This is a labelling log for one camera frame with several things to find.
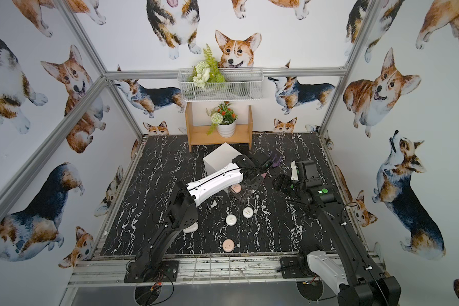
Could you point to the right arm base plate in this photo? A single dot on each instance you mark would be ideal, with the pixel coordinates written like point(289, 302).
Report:
point(306, 268)

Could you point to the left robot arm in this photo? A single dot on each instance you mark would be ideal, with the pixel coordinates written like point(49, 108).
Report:
point(182, 210)

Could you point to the pink earphone case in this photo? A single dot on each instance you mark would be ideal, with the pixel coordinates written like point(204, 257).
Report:
point(228, 245)
point(236, 188)

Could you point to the purple pink toy rake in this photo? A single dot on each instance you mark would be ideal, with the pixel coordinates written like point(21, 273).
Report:
point(276, 158)

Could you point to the pink earphone case bottom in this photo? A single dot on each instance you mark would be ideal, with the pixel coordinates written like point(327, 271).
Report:
point(228, 245)

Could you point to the white earphone case right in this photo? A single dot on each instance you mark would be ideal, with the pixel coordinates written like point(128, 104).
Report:
point(248, 212)

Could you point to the green white artificial flowers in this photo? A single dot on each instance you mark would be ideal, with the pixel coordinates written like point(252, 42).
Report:
point(206, 71)

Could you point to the white mini drawer cabinet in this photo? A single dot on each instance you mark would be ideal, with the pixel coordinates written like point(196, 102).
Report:
point(220, 158)

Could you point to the white potted plant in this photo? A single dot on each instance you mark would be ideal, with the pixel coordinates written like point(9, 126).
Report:
point(223, 120)

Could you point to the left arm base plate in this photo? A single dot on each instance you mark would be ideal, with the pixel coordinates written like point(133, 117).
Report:
point(166, 271)

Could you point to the white earphone case oval left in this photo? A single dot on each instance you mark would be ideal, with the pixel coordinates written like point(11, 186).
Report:
point(191, 228)

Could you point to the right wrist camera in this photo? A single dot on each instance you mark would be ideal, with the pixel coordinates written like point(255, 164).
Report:
point(305, 171)

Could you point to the white earphone case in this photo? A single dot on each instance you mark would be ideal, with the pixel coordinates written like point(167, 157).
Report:
point(248, 212)
point(231, 220)

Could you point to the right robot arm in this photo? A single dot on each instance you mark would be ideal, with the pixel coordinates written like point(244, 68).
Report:
point(358, 280)

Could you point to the white wire basket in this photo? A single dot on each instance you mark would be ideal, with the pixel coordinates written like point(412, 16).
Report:
point(241, 84)

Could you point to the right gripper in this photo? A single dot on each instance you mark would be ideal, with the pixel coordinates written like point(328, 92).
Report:
point(282, 182)

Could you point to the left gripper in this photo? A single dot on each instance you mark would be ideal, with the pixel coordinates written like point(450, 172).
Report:
point(262, 162)

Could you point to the white earphone case middle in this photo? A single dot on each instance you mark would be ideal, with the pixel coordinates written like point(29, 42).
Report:
point(231, 220)

